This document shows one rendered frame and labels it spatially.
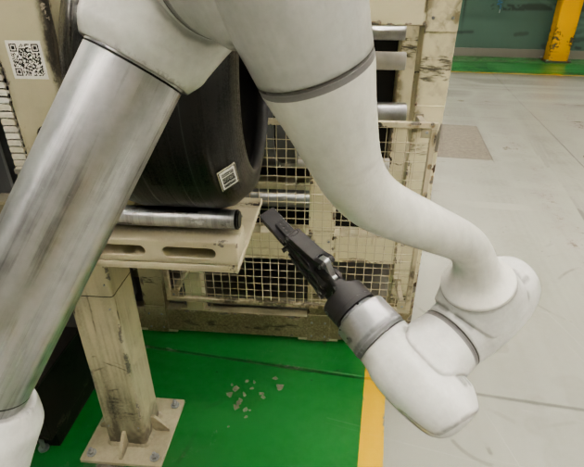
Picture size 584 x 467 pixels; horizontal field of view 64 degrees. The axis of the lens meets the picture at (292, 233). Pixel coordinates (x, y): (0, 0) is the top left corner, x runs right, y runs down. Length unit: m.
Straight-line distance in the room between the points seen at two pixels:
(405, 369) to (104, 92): 0.49
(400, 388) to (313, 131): 0.41
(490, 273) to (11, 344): 0.56
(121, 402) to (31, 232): 1.18
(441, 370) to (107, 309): 0.95
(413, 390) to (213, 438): 1.15
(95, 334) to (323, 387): 0.87
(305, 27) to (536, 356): 1.99
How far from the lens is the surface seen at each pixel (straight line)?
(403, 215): 0.48
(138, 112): 0.46
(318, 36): 0.34
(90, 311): 1.40
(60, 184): 0.47
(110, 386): 1.58
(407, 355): 0.67
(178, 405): 1.83
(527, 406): 2.00
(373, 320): 0.69
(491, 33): 10.36
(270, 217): 0.81
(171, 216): 1.05
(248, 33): 0.35
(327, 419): 1.77
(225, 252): 1.03
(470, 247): 0.61
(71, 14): 0.90
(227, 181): 0.91
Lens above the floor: 1.37
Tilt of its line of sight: 29 degrees down
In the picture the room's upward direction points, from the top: straight up
